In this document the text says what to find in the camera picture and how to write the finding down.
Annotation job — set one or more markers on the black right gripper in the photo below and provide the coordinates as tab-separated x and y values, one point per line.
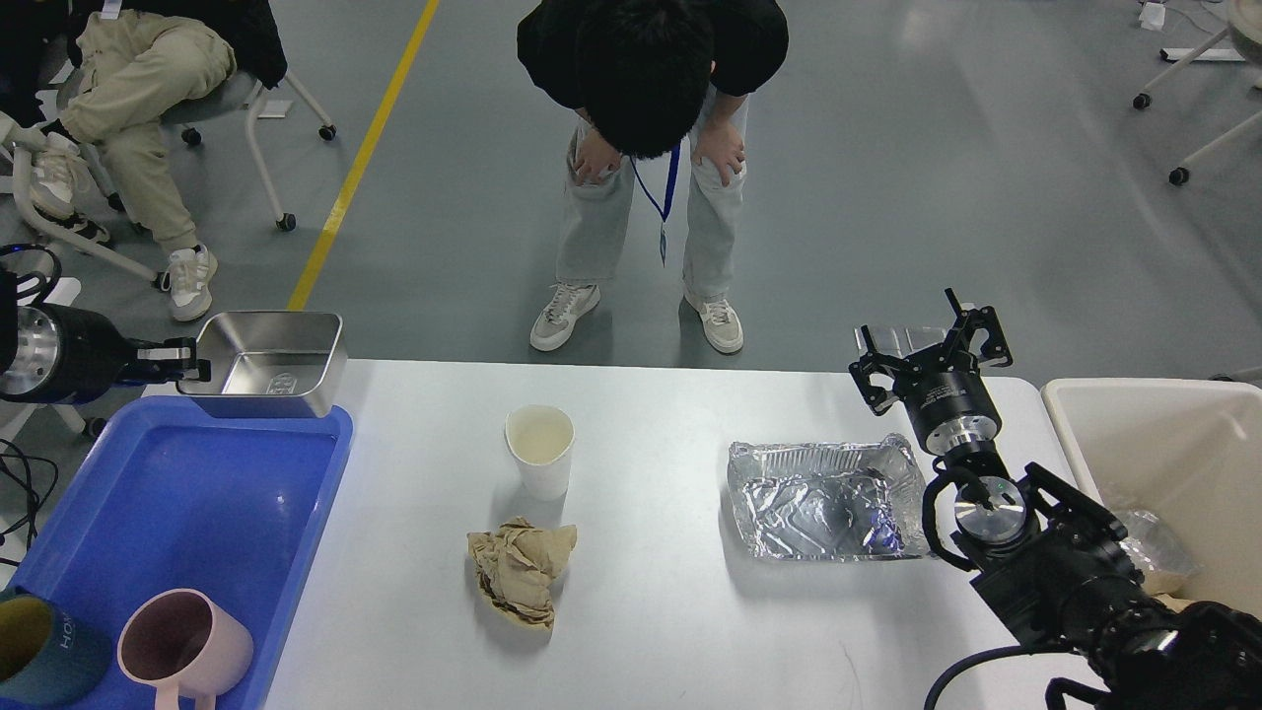
947	408

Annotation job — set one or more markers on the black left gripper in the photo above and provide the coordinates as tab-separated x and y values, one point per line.
71	356

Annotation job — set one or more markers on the stainless steel square tray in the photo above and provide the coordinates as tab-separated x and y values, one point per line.
269	364

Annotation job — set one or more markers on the pink ceramic mug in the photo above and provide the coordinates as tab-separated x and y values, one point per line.
183	645

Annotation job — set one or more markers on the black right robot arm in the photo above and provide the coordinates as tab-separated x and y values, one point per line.
1046	558

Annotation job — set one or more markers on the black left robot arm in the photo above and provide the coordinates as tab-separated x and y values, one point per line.
32	289

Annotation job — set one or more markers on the clear plastic floor plate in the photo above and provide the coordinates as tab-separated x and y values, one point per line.
887	340

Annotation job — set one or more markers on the blue plastic tray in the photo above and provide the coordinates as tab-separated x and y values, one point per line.
171	497

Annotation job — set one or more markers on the aluminium foil container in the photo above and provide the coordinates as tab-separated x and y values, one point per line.
828	501

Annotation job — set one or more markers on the grey office chair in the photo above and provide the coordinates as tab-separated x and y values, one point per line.
242	91

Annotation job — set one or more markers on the white plastic bin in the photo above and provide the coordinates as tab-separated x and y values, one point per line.
1188	451

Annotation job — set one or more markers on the seated person in khaki trousers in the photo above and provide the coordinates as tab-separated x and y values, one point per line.
139	59

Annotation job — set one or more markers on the crumpled clear plastic bag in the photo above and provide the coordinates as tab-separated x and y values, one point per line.
1154	548

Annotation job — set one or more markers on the dark teal mug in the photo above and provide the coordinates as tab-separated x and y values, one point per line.
48	656

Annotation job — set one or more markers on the white paper cup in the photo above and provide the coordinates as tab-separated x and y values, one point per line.
540	438

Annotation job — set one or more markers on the standing person in light jeans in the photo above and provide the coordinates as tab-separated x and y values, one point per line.
646	78

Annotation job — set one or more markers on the crumpled brown paper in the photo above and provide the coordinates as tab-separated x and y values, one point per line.
516	565

